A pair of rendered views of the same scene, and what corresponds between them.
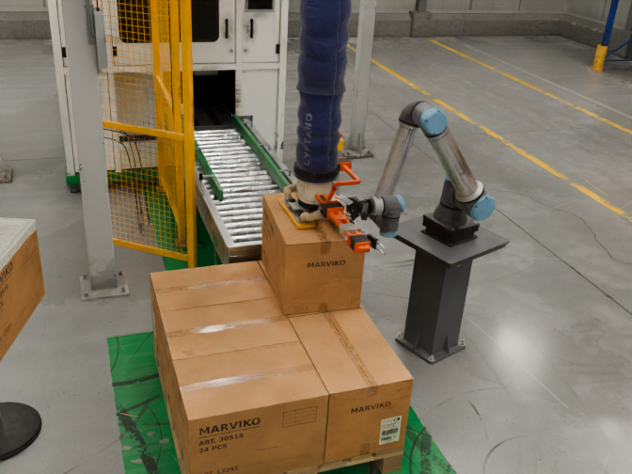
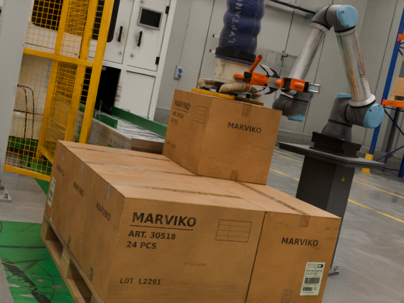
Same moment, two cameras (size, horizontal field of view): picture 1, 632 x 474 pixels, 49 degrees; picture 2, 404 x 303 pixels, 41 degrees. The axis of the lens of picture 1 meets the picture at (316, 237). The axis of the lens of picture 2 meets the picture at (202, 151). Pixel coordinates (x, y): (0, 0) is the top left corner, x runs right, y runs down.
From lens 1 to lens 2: 1.59 m
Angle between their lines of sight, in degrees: 22
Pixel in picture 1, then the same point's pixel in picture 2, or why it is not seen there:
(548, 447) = not seen: outside the picture
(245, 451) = (173, 261)
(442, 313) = not seen: hidden behind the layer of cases
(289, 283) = (208, 140)
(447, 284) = (332, 195)
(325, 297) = (238, 165)
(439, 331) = not seen: hidden behind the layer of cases
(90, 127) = (15, 27)
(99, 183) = (9, 83)
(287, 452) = (213, 276)
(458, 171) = (359, 72)
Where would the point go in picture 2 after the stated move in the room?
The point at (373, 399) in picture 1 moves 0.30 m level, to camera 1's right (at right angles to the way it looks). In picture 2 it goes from (303, 231) to (371, 244)
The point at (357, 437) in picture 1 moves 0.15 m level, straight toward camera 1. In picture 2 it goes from (282, 278) to (287, 291)
